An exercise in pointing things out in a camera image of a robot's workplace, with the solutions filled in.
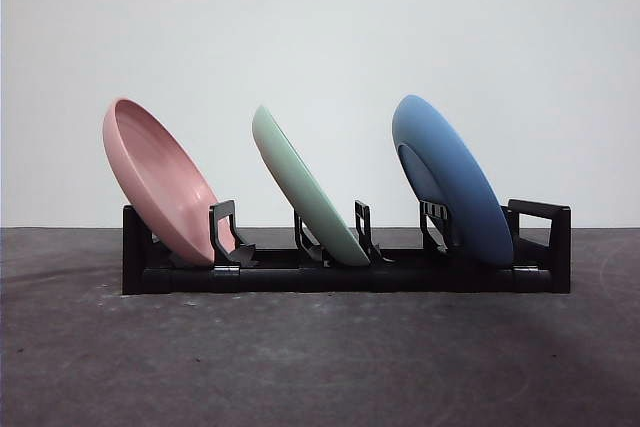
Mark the pale green round plate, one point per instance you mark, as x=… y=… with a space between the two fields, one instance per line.
x=305 y=187

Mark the blue round plate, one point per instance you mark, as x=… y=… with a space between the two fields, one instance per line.
x=460 y=172

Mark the pink round plate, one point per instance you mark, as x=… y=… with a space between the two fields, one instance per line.
x=150 y=172

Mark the black plastic dish rack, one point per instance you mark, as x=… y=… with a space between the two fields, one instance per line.
x=350 y=279

